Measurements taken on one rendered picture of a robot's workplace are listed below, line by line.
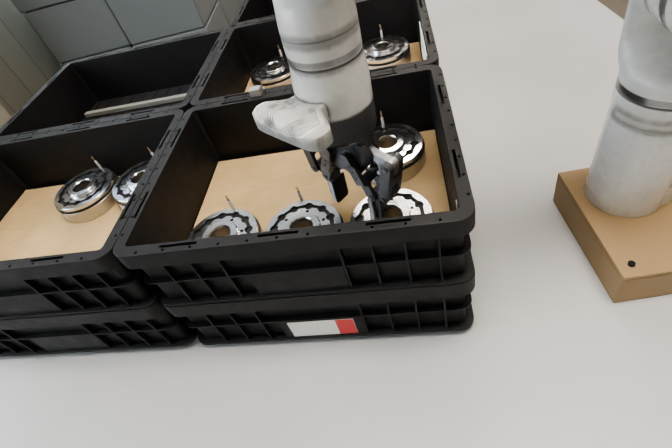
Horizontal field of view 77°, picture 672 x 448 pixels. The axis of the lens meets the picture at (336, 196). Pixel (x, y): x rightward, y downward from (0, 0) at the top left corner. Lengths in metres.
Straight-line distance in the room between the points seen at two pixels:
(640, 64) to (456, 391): 0.42
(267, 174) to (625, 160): 0.48
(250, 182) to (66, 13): 2.24
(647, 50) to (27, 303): 0.80
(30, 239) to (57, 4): 2.09
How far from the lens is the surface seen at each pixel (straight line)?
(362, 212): 0.54
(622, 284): 0.63
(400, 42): 0.89
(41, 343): 0.83
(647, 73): 0.56
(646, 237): 0.66
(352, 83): 0.39
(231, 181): 0.71
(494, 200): 0.75
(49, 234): 0.84
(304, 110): 0.39
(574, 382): 0.60
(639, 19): 0.57
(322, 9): 0.36
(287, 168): 0.68
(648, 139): 0.59
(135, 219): 0.57
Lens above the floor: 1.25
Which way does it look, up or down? 43 degrees down
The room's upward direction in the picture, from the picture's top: 18 degrees counter-clockwise
